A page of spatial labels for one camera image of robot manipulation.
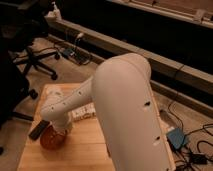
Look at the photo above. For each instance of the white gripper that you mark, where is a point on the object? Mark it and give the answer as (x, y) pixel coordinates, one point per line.
(81, 113)

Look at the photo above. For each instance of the red ceramic bowl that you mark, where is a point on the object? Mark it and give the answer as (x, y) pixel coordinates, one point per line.
(51, 139)

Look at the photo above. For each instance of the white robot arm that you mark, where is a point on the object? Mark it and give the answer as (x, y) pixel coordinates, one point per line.
(127, 112)

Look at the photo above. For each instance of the black remote control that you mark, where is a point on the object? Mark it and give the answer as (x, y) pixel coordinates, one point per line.
(36, 132)

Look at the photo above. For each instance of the blue power strip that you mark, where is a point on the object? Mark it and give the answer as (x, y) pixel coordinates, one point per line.
(68, 53)

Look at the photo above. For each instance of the blue box on floor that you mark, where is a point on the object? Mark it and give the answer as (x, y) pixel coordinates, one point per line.
(177, 138)

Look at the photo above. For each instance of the white spray bottle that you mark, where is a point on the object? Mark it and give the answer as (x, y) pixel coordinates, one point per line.
(55, 13)

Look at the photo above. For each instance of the black office chair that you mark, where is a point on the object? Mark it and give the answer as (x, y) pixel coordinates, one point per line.
(21, 22)

